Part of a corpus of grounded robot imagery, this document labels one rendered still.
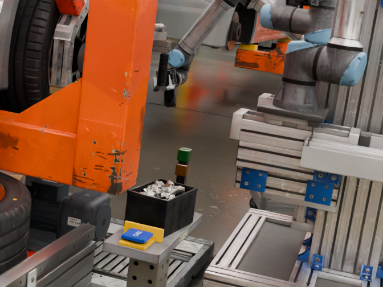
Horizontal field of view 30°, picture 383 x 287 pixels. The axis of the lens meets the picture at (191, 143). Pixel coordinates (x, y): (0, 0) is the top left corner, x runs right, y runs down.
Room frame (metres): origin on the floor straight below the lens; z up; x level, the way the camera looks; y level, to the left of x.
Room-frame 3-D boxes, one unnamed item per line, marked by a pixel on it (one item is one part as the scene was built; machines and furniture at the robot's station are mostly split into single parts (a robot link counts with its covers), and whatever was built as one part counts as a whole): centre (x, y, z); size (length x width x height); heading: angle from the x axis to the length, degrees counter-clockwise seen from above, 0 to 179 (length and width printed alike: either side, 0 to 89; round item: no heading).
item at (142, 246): (1.91, 0.12, 0.45); 0.08 x 0.08 x 0.01; 74
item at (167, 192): (2.09, 0.07, 0.51); 0.20 x 0.14 x 0.13; 155
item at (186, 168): (2.27, 0.02, 0.59); 0.04 x 0.04 x 0.04; 74
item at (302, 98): (2.43, -0.33, 0.87); 0.15 x 0.15 x 0.10
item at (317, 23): (2.14, -0.31, 1.11); 0.11 x 0.08 x 0.11; 62
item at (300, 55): (2.42, -0.34, 0.98); 0.13 x 0.12 x 0.14; 62
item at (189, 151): (2.27, 0.02, 0.64); 0.04 x 0.04 x 0.04; 74
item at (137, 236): (1.91, 0.12, 0.47); 0.07 x 0.07 x 0.02; 74
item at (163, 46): (2.88, 0.18, 0.93); 0.09 x 0.05 x 0.05; 74
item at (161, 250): (2.08, 0.07, 0.44); 0.43 x 0.17 x 0.03; 164
